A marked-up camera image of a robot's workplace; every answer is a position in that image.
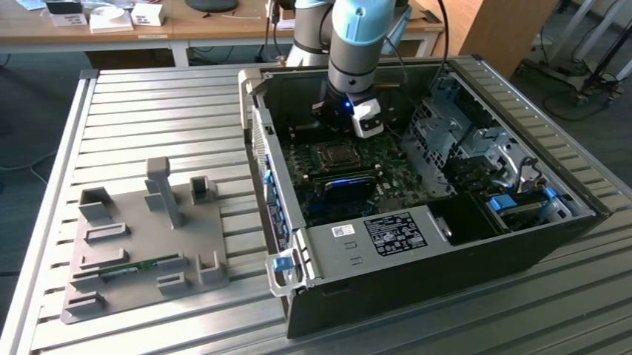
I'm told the green motherboard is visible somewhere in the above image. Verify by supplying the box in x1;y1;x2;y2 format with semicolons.
281;124;433;227

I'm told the pale blue teach pendant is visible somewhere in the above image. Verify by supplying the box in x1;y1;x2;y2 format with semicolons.
389;5;414;55

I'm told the metal drive cage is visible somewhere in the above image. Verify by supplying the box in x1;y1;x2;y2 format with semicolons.
402;72;515;197

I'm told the green RAM stick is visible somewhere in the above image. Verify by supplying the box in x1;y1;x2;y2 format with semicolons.
312;166;384;183
96;258;162;279

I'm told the wooden desk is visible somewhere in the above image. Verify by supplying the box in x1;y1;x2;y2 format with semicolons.
170;0;445;67
0;0;175;67

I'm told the grey parts rack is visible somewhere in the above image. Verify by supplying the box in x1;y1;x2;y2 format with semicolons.
59;156;233;325

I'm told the dark round object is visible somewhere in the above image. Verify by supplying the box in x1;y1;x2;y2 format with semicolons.
185;0;238;12

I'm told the white metal frame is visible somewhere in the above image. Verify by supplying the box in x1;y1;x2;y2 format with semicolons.
513;0;632;101

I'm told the white round holder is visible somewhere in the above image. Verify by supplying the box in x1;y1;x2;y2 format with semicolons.
88;6;135;35

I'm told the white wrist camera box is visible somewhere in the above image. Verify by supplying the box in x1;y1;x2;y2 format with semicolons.
350;98;386;139

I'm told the blue disk carrier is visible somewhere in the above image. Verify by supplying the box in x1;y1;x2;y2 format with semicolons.
540;186;569;223
487;195;517;214

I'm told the silver power supply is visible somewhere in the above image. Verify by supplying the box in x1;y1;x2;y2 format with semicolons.
294;205;454;293

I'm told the metal CPU socket cover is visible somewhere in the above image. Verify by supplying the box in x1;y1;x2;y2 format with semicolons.
316;141;365;167

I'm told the black cable orange plug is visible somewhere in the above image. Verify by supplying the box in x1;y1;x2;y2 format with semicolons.
266;0;290;67

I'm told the coloured wire bundle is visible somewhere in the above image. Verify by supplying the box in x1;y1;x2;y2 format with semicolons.
511;155;547;195

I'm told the wooden cabinet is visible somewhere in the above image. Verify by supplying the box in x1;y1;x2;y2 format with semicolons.
456;0;563;81

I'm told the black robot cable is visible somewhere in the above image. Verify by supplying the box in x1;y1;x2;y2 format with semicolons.
394;0;452;108

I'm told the aluminium slat table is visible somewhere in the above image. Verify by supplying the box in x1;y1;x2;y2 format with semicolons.
0;54;632;355

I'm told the open PC case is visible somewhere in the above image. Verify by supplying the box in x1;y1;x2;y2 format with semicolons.
237;54;619;339

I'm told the white labelled box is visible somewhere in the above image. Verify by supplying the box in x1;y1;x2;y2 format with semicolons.
51;13;90;27
131;3;167;27

